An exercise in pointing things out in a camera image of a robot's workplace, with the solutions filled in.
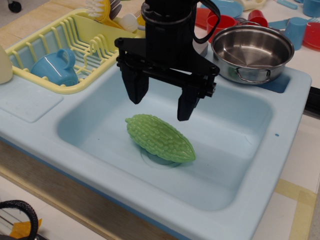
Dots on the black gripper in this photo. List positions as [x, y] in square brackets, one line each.
[166, 53]

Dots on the green bumpy toy squash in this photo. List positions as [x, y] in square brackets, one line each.
[159, 138]

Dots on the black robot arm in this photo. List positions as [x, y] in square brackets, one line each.
[167, 54]

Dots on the stainless steel pot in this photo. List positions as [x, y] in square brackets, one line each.
[251, 54]

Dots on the grey toy faucet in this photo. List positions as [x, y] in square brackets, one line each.
[200, 48]

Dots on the white sponge brush head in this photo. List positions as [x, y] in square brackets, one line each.
[129, 23]

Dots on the red cup on side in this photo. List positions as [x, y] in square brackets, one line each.
[201, 17]

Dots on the red plastic cup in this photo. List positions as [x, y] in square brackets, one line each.
[225, 22]

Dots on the light blue toy sink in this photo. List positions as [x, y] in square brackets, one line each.
[208, 178]

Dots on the yellow dish brush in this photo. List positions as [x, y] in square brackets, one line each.
[104, 11]

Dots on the blue plastic plate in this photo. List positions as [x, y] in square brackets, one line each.
[229, 8]

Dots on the blue toy teacup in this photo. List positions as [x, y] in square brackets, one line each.
[57, 67]

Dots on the blue plastic cup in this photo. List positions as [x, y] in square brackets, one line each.
[295, 31]

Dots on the red plastic bowl right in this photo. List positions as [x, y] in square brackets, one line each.
[311, 38]

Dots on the black caster wheel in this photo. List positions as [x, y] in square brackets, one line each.
[14, 6]

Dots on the orange tape piece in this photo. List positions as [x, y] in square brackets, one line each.
[21, 230]

